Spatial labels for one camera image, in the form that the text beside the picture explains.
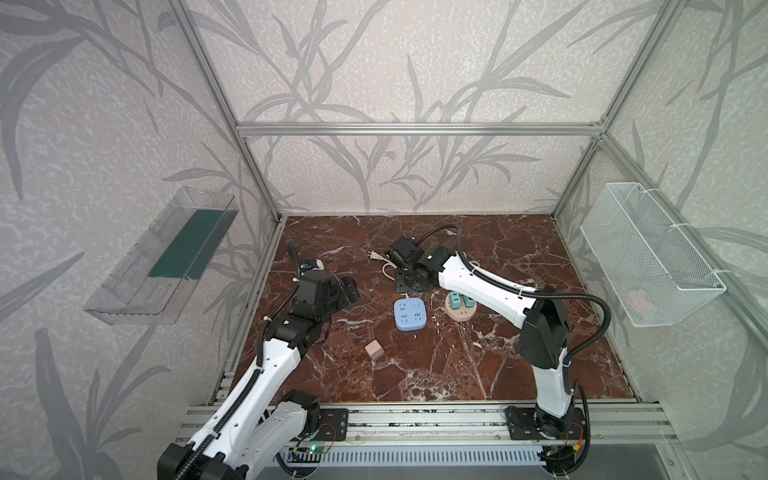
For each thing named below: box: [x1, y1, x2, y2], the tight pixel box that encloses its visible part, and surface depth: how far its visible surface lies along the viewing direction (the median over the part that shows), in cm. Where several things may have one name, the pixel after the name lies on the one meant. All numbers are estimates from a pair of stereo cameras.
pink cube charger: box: [364, 339, 385, 360], surface depth 86 cm
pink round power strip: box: [445, 293, 477, 321], surface depth 93 cm
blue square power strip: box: [394, 297, 427, 331], surface depth 93 cm
